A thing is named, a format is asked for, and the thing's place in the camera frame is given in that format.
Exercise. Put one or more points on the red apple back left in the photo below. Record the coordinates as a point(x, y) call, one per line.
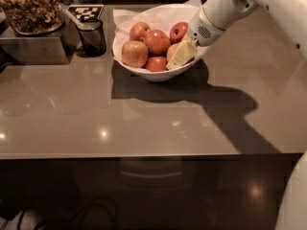
point(139, 30)

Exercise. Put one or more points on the yellow-red apple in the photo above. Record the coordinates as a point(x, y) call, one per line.
point(134, 54)
point(180, 53)

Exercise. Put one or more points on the red apple centre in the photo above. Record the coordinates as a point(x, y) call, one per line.
point(157, 42)

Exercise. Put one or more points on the black mesh cup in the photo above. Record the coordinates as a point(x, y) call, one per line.
point(91, 32)

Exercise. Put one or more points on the black white marker tag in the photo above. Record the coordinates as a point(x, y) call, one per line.
point(86, 12)

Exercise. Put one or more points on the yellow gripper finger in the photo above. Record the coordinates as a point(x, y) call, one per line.
point(172, 66)

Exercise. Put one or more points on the white paper liner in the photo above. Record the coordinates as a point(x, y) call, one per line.
point(162, 17)

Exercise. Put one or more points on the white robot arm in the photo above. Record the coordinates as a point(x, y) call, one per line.
point(291, 17)

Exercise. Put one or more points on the glass jar of nuts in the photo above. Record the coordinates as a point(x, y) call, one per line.
point(33, 17)

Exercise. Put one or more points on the red apple back right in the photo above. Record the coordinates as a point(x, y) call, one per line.
point(178, 31)

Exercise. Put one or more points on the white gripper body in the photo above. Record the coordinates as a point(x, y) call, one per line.
point(202, 30)

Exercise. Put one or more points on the small red apple front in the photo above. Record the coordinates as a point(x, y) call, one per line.
point(156, 64)

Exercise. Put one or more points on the white ceramic bowl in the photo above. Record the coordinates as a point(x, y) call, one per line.
point(168, 74)

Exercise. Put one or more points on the white plastic spoon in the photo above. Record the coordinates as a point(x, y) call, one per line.
point(77, 22)

